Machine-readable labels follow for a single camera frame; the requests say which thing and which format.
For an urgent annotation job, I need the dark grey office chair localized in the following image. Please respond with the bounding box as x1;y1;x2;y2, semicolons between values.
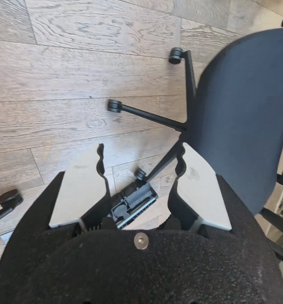
107;28;283;264

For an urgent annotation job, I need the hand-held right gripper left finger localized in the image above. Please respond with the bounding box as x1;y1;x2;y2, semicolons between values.
49;143;112;232

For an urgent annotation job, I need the black chair base with caster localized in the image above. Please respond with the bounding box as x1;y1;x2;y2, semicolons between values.
0;189;24;226

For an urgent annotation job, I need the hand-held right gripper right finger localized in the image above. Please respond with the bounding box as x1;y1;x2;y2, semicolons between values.
168;142;232;231

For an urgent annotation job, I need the black chair tilt mechanism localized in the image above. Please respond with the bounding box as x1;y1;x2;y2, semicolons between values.
111;182;159;229

